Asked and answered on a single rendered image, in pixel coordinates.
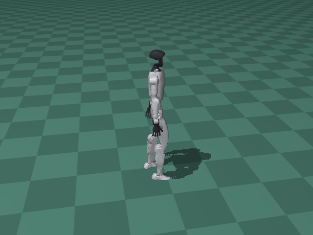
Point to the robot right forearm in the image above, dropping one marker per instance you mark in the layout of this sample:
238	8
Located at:
155	109

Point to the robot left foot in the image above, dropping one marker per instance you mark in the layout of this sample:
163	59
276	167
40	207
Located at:
147	165

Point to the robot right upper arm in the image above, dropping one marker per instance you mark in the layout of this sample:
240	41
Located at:
153	81

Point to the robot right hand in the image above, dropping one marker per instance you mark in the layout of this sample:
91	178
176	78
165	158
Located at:
156	129

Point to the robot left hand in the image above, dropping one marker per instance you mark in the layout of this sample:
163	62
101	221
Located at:
148	110

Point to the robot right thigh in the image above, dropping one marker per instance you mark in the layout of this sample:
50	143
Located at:
163	137

